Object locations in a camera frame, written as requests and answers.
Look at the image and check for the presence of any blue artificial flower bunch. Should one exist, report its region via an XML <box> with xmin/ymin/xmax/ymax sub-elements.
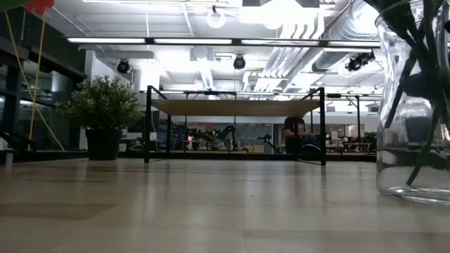
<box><xmin>364</xmin><ymin>0</ymin><xmax>450</xmax><ymax>186</ymax></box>

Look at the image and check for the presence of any red artificial flower bunch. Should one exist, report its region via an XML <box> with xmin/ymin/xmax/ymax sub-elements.
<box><xmin>23</xmin><ymin>0</ymin><xmax>56</xmax><ymax>16</ymax></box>

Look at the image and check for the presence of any person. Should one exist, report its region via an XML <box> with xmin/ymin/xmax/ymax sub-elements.
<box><xmin>283</xmin><ymin>112</ymin><xmax>316</xmax><ymax>155</ymax></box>

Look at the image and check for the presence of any long ceiling light bar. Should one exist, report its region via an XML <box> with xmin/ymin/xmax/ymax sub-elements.
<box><xmin>66</xmin><ymin>37</ymin><xmax>383</xmax><ymax>49</ymax></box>

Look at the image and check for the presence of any white globe lamp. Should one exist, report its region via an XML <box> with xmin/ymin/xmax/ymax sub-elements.
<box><xmin>205</xmin><ymin>5</ymin><xmax>227</xmax><ymax>30</ymax></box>

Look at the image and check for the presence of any potted green plant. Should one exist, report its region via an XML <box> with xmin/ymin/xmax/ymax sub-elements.
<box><xmin>55</xmin><ymin>74</ymin><xmax>145</xmax><ymax>162</ymax></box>

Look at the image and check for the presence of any clear glass vase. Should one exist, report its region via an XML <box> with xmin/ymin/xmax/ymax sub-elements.
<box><xmin>374</xmin><ymin>0</ymin><xmax>450</xmax><ymax>205</ymax></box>

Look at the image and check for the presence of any wooden shelf with black frame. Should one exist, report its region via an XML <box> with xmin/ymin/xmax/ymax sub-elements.
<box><xmin>143</xmin><ymin>85</ymin><xmax>327</xmax><ymax>167</ymax></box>

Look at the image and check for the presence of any black aluminium rig frame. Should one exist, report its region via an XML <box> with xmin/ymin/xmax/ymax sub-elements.
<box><xmin>13</xmin><ymin>149</ymin><xmax>377</xmax><ymax>163</ymax></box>

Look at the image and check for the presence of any silver ventilation duct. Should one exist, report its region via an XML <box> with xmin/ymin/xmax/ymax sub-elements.
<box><xmin>311</xmin><ymin>0</ymin><xmax>383</xmax><ymax>73</ymax></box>

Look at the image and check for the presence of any yellow power cable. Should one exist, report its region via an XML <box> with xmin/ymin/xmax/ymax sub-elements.
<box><xmin>3</xmin><ymin>10</ymin><xmax>66</xmax><ymax>152</ymax></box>

